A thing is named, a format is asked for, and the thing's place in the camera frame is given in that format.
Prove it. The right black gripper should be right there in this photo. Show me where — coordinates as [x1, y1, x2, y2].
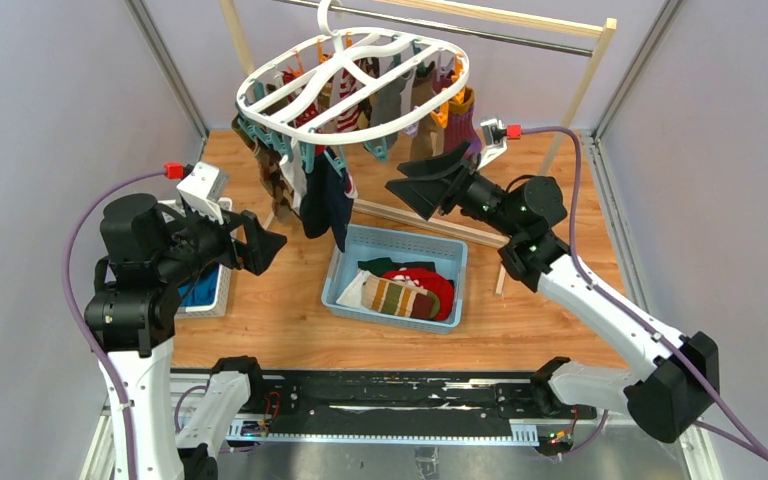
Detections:
[384, 140, 521, 239]

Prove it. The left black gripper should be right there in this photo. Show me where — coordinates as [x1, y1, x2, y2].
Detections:
[156, 195, 286, 280]

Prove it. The beige striped ribbed sock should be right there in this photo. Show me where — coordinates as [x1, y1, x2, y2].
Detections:
[361, 276, 441, 321]

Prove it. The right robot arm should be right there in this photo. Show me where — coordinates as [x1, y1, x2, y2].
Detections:
[386, 147, 719, 443]

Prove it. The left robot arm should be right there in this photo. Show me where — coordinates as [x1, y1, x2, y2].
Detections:
[83, 193, 287, 479]

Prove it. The white oval clip hanger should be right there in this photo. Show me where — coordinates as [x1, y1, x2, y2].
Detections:
[236, 1, 471, 146]

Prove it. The olive tan hanging sock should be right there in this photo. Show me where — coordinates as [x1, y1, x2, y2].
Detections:
[409, 62, 443, 161]

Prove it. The purple mustard hanging sock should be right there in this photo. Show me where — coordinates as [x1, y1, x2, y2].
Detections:
[442, 87, 482, 155]

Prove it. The orange clothes peg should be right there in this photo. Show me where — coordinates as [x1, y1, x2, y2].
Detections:
[429, 54, 467, 129]

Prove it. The argyle brown hanging sock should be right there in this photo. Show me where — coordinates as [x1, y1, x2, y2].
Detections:
[232, 114, 297, 223]

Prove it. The blue cloth in basket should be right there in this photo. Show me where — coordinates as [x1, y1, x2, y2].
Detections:
[178, 265, 220, 308]

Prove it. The white plastic basket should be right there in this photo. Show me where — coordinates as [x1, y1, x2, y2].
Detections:
[175, 263, 231, 320]

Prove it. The navy hanging sock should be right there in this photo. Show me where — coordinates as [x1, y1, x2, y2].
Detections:
[299, 147, 358, 252]

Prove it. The white hanging sock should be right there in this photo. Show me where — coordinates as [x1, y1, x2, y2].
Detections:
[279, 140, 307, 217]

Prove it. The grey hanging sock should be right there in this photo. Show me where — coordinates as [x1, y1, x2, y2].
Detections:
[365, 68, 415, 154]

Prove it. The dark green sock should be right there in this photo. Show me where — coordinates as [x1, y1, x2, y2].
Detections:
[357, 257, 436, 277]

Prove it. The light blue plastic basket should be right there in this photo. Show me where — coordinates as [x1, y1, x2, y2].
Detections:
[321, 224, 468, 334]

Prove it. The white sock in basket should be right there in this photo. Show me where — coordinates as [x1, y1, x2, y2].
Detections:
[336, 269, 371, 308]

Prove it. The metal rack rod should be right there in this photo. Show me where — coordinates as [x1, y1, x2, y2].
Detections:
[271, 0, 596, 58]

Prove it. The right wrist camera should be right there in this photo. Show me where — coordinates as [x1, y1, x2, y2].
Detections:
[477, 118, 508, 170]

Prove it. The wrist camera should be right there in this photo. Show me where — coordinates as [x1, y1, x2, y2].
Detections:
[176, 162, 230, 225]
[477, 118, 508, 170]

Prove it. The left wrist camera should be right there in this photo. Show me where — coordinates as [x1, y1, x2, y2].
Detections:
[176, 162, 230, 225]

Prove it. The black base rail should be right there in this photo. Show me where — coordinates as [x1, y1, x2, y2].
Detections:
[242, 369, 597, 439]

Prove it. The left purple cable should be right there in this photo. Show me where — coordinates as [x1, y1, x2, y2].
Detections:
[62, 162, 187, 480]

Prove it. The purple cable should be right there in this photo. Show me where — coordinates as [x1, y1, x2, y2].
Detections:
[62, 162, 187, 480]
[506, 123, 768, 475]

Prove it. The wooden clothes rack frame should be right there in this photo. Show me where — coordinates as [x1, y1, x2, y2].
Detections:
[218, 0, 618, 297]

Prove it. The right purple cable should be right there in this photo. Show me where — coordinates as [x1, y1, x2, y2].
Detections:
[506, 123, 768, 475]

